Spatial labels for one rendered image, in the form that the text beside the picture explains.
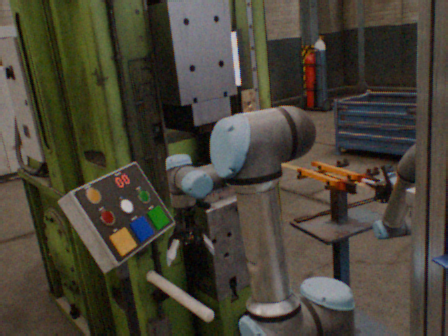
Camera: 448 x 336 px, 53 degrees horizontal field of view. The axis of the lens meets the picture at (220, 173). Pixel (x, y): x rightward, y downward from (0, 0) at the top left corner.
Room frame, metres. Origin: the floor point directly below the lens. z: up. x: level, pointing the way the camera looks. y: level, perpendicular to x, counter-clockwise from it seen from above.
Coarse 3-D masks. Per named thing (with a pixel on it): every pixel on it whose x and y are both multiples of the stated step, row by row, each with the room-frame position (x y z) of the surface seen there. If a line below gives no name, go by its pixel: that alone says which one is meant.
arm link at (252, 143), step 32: (224, 128) 0.83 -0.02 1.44; (256, 128) 0.82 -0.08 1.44; (288, 128) 0.84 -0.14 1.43; (224, 160) 0.82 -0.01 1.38; (256, 160) 0.81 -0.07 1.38; (288, 160) 0.87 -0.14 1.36; (256, 192) 0.81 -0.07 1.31; (256, 224) 0.81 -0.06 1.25; (256, 256) 0.81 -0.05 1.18; (256, 288) 0.81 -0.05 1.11; (288, 288) 0.81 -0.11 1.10; (256, 320) 0.79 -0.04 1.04; (288, 320) 0.78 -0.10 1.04
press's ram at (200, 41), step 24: (192, 0) 1.87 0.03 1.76; (216, 0) 1.94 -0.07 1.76; (168, 24) 1.82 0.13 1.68; (192, 24) 1.87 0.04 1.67; (216, 24) 1.94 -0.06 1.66; (168, 48) 1.84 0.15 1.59; (192, 48) 1.86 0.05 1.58; (216, 48) 1.93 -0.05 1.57; (168, 72) 1.86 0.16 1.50; (192, 72) 1.85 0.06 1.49; (216, 72) 1.92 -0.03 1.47; (168, 96) 1.88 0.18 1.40; (192, 96) 1.84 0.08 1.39; (216, 96) 1.91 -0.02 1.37
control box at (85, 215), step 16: (112, 176) 1.50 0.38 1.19; (128, 176) 1.55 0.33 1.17; (144, 176) 1.61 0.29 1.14; (80, 192) 1.36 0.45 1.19; (112, 192) 1.46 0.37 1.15; (128, 192) 1.51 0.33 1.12; (64, 208) 1.36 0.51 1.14; (80, 208) 1.33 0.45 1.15; (96, 208) 1.36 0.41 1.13; (112, 208) 1.41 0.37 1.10; (144, 208) 1.51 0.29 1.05; (80, 224) 1.33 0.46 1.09; (96, 224) 1.32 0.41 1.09; (112, 224) 1.36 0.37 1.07; (128, 224) 1.41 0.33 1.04; (96, 240) 1.31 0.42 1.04; (144, 240) 1.41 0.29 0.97; (96, 256) 1.31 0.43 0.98; (112, 256) 1.28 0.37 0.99; (128, 256) 1.32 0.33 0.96
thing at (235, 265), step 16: (208, 208) 1.79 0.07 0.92; (224, 208) 1.82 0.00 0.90; (208, 224) 1.77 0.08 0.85; (224, 224) 1.81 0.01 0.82; (240, 224) 1.87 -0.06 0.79; (224, 240) 1.81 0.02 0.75; (240, 240) 1.86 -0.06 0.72; (192, 256) 1.97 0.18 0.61; (208, 256) 1.79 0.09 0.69; (240, 256) 1.86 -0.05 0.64; (192, 272) 1.96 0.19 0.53; (208, 272) 1.87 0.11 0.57; (224, 272) 1.80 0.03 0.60; (240, 272) 1.85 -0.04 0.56; (208, 288) 1.84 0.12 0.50; (224, 288) 1.79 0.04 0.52; (240, 288) 1.84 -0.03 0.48
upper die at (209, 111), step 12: (228, 96) 1.95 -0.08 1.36; (168, 108) 1.99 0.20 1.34; (180, 108) 1.91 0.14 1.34; (192, 108) 1.84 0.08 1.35; (204, 108) 1.87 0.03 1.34; (216, 108) 1.91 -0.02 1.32; (228, 108) 1.94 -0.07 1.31; (168, 120) 2.00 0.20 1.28; (180, 120) 1.92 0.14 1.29; (192, 120) 1.84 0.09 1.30; (204, 120) 1.87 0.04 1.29; (216, 120) 1.90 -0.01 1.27
